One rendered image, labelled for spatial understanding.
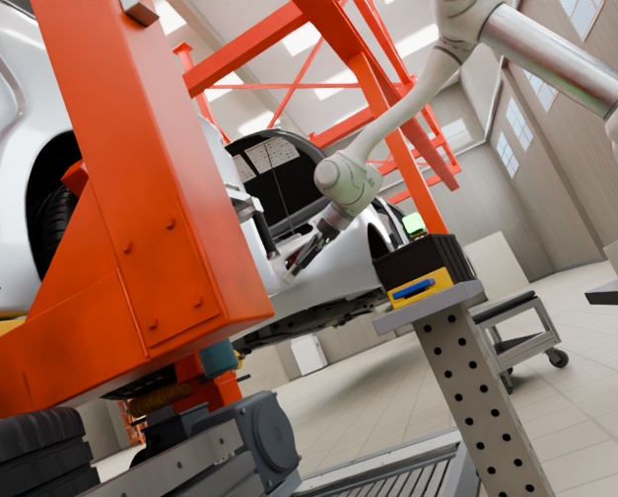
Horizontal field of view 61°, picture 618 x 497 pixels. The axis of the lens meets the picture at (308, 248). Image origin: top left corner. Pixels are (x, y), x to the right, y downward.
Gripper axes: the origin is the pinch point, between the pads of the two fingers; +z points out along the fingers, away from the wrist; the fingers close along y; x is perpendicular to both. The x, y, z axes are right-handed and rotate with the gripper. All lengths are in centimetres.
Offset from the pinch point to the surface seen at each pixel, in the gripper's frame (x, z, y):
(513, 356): -100, -18, 28
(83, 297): 43, 6, -73
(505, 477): -36, -12, -79
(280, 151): 3, -5, 324
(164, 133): 48, -24, -69
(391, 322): -2, -22, -74
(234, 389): -1.0, 29.7, -27.3
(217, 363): 10.5, 18.7, -41.5
